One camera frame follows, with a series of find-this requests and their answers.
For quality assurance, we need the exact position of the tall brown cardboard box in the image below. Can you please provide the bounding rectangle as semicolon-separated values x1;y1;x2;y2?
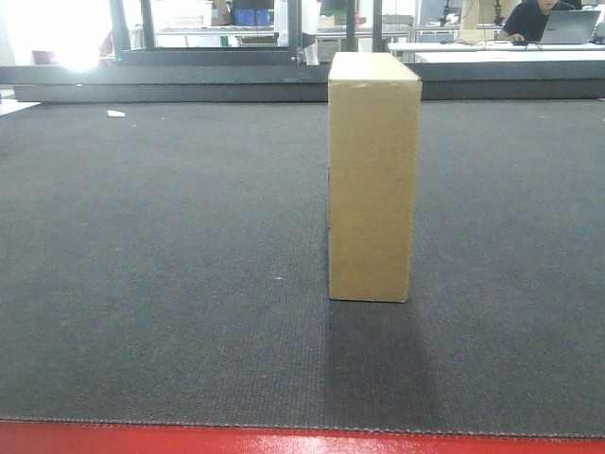
328;52;423;303

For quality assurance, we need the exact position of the black conveyor belt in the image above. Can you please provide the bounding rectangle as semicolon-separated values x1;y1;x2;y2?
1;101;604;438

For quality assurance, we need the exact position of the red conveyor front edge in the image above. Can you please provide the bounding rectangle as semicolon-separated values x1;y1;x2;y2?
1;421;604;453

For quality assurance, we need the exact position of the white work desk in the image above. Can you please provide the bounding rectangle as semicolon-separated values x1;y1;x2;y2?
388;41;604;63

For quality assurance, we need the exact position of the blue storage crate background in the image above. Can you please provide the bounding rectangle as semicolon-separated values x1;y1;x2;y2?
233;9;271;26

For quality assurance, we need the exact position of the white plastic basket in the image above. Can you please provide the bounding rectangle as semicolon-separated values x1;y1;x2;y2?
160;12;212;29

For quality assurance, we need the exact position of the person in black shirt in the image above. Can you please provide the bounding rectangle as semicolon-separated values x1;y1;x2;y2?
501;0;576;42

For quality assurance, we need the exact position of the grey open laptop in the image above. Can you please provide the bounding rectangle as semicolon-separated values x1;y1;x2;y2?
540;10;600;44

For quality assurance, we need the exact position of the black metal frame rack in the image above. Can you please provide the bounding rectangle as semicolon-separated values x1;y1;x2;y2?
109;1;358;66

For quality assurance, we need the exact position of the black conveyor end frame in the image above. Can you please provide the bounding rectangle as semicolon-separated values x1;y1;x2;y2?
1;61;604;104

